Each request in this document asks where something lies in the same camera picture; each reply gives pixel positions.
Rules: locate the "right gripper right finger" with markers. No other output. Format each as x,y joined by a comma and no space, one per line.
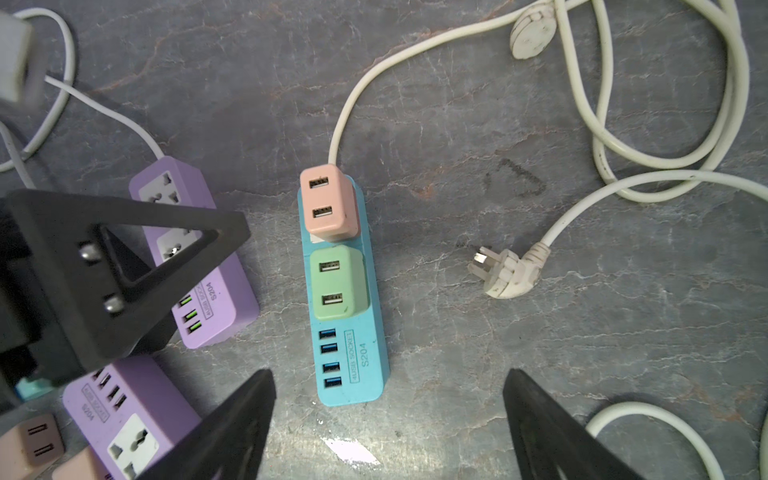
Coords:
548,442

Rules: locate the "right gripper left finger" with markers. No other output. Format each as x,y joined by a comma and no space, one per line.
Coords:
230,442

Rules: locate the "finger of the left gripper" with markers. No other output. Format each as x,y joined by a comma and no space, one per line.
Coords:
67,306

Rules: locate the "teal plug purple strip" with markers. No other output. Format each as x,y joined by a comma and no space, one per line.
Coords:
28,390

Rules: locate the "pink plug purple strip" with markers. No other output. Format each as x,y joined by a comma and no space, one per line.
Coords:
30,447

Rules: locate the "teal power strip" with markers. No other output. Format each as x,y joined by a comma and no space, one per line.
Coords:
346,323

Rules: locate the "green plug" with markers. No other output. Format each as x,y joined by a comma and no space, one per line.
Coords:
338,283

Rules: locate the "pink plug on teal strip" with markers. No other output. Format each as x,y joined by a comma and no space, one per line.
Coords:
329,203

